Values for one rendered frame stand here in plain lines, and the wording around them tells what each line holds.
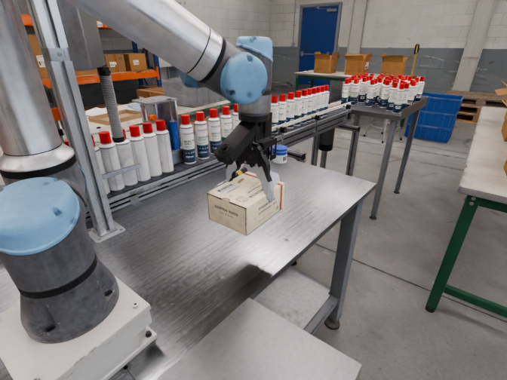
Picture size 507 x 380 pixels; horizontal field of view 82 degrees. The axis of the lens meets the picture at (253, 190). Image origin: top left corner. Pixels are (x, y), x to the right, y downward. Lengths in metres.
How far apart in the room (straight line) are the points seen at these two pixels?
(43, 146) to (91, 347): 0.34
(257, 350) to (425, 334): 1.37
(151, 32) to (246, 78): 0.14
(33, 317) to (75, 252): 0.12
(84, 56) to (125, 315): 0.59
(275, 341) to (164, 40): 0.55
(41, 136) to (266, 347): 0.54
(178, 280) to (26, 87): 0.49
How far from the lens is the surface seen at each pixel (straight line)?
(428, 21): 7.92
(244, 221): 0.66
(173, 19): 0.45
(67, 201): 0.51
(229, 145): 0.63
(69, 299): 0.57
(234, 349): 0.63
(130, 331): 0.61
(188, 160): 1.26
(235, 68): 0.46
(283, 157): 1.38
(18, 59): 0.58
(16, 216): 0.50
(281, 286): 1.59
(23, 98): 0.59
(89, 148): 0.89
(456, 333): 1.98
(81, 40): 0.85
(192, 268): 0.79
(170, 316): 0.70
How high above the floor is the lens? 1.35
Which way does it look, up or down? 27 degrees down
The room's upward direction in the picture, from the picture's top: straight up
